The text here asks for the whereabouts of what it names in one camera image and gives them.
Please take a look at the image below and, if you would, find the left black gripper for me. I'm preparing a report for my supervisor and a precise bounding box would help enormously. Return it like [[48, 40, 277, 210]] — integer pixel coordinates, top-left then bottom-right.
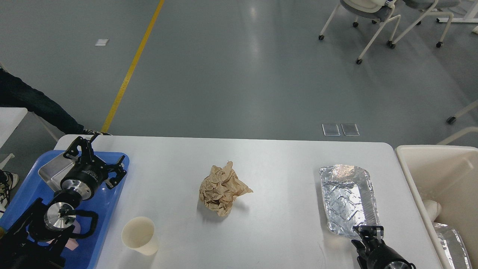
[[60, 134, 127, 200]]

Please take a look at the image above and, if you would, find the white office chair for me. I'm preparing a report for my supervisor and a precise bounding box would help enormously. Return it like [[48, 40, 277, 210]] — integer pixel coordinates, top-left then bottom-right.
[[318, 0, 401, 65], [387, 0, 462, 48]]

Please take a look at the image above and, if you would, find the steel rectangular container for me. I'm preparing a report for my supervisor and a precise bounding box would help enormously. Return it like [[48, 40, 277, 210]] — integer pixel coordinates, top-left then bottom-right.
[[38, 153, 78, 191]]

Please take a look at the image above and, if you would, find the aluminium foil tray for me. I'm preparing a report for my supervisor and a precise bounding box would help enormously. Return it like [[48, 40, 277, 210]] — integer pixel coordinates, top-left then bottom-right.
[[319, 164, 380, 240]]

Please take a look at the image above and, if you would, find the cream paper cup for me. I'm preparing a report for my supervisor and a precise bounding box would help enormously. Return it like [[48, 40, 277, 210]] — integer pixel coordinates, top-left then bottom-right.
[[121, 216, 159, 256]]

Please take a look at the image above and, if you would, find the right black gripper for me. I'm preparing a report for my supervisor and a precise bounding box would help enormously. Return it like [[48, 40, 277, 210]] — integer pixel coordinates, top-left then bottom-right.
[[351, 225, 416, 269]]

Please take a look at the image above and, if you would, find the right floor outlet plate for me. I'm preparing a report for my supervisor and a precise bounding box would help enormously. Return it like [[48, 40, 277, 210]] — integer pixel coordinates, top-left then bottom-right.
[[341, 124, 360, 136]]

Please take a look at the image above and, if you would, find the foil tray in bin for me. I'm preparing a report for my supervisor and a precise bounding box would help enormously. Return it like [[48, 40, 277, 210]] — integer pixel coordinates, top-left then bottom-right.
[[432, 222, 472, 269]]

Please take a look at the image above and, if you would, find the beige plastic bin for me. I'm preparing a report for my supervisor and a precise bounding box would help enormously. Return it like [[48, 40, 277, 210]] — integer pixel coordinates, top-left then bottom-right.
[[395, 145, 478, 269]]

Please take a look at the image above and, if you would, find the left floor outlet plate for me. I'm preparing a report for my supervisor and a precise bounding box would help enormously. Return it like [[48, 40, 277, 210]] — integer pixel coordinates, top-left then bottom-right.
[[322, 124, 341, 137]]

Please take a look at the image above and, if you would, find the blue plastic tray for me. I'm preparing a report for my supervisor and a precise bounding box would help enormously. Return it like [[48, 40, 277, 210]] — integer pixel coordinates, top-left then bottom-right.
[[0, 150, 126, 269]]

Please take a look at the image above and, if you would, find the chair leg with caster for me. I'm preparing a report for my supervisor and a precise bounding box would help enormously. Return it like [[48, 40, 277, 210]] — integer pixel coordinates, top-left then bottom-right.
[[446, 99, 478, 124]]

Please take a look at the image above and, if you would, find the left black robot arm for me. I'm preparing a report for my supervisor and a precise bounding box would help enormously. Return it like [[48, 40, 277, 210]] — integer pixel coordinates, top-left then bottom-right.
[[1, 136, 129, 269]]

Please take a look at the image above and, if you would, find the paper cup in bin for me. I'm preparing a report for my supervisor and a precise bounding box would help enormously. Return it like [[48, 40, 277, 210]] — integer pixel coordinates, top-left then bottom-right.
[[423, 200, 442, 222]]

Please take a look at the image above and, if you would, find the floor outlet plate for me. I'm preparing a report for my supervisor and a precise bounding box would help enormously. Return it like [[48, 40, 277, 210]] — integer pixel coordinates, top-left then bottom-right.
[[341, 124, 360, 136], [322, 124, 341, 137]]

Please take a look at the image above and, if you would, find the person in dark jeans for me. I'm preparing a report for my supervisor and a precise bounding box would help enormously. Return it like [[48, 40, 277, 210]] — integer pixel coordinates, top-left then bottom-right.
[[0, 67, 109, 136]]

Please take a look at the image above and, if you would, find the pink mug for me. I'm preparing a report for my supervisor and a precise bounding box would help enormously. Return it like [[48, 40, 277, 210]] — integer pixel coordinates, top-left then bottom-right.
[[65, 220, 81, 251]]

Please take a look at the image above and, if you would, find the black white sneaker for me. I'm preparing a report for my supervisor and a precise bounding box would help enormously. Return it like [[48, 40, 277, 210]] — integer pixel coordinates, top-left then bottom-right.
[[0, 170, 19, 209]]

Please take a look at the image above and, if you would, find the small white floor plate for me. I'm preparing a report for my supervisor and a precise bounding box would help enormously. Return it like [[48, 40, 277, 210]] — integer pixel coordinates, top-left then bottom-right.
[[94, 39, 109, 46]]

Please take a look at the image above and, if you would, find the crumpled brown paper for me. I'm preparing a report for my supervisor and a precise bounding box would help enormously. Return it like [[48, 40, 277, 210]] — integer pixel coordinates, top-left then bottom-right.
[[199, 161, 253, 217]]

